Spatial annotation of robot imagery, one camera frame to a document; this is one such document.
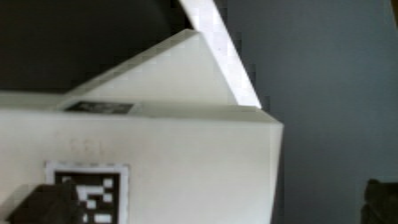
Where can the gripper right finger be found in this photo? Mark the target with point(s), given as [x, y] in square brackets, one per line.
[378, 212]

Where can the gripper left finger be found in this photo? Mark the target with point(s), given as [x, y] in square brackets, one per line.
[49, 206]

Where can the white cabinet top block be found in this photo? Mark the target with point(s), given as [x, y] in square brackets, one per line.
[197, 151]

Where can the white cabinet body box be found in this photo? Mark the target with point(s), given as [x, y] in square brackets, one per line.
[168, 74]

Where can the white U-shaped fence frame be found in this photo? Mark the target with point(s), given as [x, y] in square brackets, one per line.
[206, 22]

